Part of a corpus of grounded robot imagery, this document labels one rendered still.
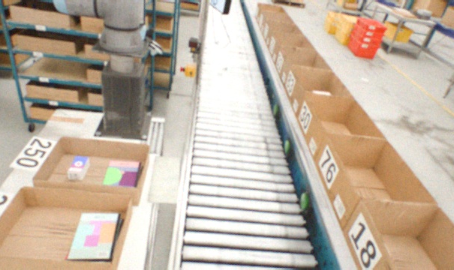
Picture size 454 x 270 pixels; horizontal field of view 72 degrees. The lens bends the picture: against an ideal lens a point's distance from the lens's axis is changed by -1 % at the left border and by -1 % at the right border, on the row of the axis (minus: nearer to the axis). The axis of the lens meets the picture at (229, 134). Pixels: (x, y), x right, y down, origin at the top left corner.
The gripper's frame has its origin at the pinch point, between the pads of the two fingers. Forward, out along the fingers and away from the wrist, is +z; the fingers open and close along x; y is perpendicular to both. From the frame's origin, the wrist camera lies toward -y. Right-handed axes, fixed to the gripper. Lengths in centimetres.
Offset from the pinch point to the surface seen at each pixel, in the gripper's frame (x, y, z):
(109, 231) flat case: 136, 15, 9
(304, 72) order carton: 20, -52, 78
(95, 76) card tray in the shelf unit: -24, 58, -27
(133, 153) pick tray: 93, 14, 8
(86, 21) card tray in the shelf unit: -24, 23, -51
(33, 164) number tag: 114, 26, -24
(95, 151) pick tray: 93, 23, -6
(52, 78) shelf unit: -21, 77, -52
